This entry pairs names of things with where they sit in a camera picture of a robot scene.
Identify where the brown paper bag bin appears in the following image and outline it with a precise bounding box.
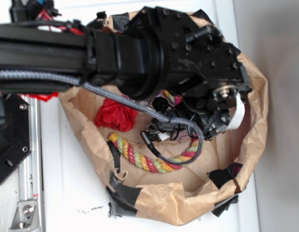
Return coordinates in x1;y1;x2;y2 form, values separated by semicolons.
60;50;269;226

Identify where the aluminium extrusion rail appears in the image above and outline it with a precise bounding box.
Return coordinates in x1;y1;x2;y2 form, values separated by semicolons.
18;95;45;232

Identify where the black hexagonal base plate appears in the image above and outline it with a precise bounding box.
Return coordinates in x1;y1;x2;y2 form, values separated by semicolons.
0;94;31;185

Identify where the grey braided cable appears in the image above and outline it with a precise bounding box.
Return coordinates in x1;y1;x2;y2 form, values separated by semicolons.
0;70;205;167

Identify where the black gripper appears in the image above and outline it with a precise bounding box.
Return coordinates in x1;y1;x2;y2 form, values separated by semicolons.
141;89;245;146

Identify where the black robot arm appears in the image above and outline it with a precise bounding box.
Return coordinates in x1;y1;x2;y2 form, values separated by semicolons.
0;7;251;140

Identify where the white tray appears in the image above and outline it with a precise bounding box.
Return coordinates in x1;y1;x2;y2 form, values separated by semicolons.
40;0;259;232

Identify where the metal corner bracket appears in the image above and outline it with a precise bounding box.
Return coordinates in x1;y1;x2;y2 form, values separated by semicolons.
9;200;40;232

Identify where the red crumpled paper ball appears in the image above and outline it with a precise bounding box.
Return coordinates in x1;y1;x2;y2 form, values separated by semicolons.
94;98;138;132

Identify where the multicolored twisted rope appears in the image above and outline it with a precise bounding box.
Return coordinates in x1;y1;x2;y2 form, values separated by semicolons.
108;89;206;174

